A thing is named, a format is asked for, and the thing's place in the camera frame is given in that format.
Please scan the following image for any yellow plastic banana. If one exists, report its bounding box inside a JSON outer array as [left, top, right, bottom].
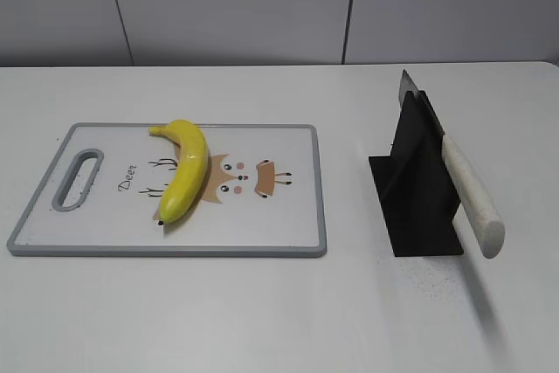
[[148, 120, 209, 225]]

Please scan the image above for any white-handled kitchen knife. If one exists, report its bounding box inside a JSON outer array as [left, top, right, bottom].
[[398, 69, 506, 259]]

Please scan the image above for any white grey-rimmed cutting board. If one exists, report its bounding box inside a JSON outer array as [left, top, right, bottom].
[[7, 123, 327, 258]]

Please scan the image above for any black knife stand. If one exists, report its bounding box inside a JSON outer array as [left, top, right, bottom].
[[369, 91, 464, 257]]

